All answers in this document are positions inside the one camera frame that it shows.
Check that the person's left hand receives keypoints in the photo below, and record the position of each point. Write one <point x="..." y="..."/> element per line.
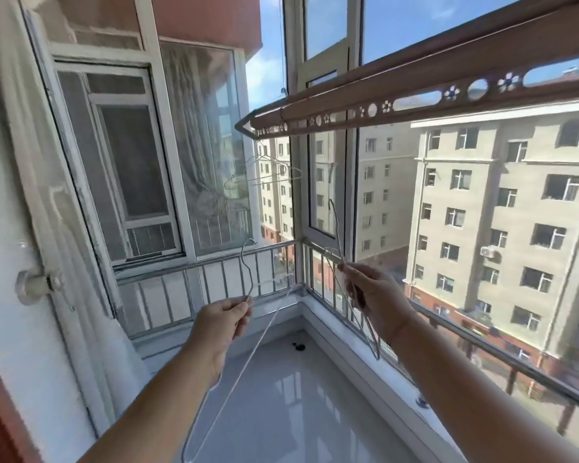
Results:
<point x="214" y="327"/>

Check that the person's right hand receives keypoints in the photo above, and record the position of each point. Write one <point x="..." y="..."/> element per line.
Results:
<point x="379" y="303"/>

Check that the person's left thumb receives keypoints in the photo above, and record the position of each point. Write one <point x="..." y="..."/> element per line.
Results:
<point x="231" y="303"/>

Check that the person's right thumb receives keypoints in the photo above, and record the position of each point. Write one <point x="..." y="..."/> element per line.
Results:
<point x="351" y="289"/>

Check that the person's left forearm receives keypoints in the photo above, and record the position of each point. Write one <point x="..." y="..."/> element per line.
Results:
<point x="159" y="409"/>

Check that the person's right forearm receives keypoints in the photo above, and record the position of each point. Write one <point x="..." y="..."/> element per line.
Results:
<point x="463" y="395"/>

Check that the steel window guard railing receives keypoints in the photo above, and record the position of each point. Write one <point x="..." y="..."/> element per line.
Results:
<point x="212" y="267"/>

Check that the small black object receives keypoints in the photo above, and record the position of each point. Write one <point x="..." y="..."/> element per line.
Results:
<point x="298" y="346"/>

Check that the metal window latch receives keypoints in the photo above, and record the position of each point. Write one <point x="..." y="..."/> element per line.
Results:
<point x="421" y="402"/>

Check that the white air conditioner unit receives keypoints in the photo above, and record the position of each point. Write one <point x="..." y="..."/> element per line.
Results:
<point x="489" y="252"/>

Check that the grey curtain behind glass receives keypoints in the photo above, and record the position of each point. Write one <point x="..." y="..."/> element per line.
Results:
<point x="198" y="139"/>

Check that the beige apartment building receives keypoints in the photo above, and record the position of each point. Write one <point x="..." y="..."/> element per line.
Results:
<point x="511" y="212"/>

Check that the brown perforated drying rack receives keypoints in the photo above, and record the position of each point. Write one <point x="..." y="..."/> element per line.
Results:
<point x="415" y="67"/>

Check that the white wall crank knob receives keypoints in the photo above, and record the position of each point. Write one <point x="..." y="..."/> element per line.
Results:
<point x="34" y="285"/>

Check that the white window frame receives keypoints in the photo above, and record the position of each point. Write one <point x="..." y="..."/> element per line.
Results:
<point x="342" y="43"/>

